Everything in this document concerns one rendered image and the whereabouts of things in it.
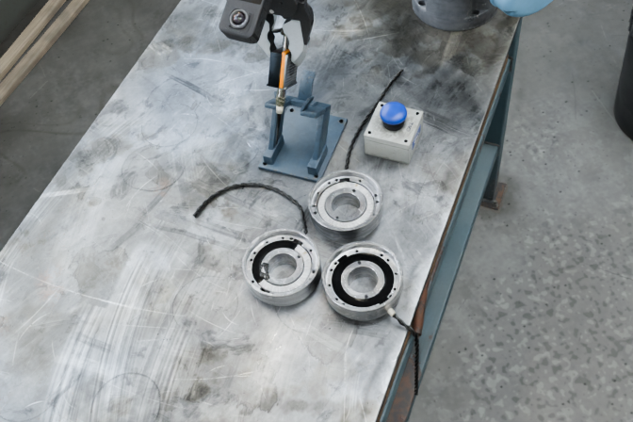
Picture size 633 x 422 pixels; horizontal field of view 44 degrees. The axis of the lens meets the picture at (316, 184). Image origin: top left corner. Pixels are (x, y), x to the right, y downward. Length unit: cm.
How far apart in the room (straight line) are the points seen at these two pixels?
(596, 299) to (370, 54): 95
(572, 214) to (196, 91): 115
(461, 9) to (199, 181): 52
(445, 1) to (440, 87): 15
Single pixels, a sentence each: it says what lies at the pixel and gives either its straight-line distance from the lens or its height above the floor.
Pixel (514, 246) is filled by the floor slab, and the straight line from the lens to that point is 206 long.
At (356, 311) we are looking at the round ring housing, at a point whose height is 84.
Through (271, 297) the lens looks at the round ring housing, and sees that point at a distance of 103.
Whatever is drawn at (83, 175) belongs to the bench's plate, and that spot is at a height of 80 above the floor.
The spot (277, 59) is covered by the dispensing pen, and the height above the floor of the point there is 101.
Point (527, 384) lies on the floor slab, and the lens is 189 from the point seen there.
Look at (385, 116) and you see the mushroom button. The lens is 115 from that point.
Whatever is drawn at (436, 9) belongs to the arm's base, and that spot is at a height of 84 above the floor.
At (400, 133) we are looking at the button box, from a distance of 116.
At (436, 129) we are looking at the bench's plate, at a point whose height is 80.
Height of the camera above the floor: 173
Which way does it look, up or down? 53 degrees down
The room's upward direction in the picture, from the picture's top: 9 degrees counter-clockwise
